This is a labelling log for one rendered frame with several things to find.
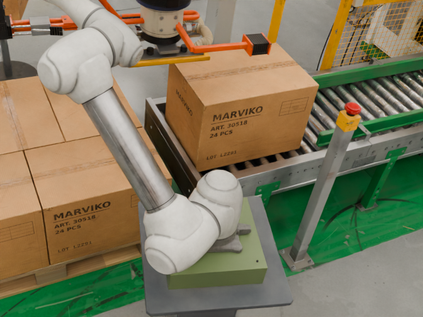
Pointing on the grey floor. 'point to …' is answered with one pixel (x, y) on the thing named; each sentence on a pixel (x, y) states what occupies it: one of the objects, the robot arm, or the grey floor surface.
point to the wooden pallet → (69, 269)
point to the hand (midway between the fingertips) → (2, 26)
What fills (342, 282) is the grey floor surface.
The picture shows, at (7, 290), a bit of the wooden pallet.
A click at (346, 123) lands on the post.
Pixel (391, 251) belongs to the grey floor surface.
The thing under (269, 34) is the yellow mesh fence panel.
